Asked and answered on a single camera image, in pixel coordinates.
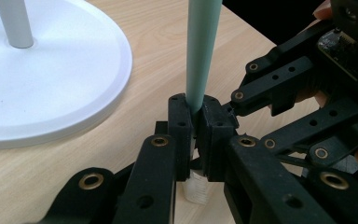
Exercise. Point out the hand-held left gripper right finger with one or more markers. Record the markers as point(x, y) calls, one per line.
point(217, 140)

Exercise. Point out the white utensil stand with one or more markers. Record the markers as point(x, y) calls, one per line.
point(59, 77)

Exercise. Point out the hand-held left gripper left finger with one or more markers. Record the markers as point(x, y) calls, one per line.
point(180, 140)

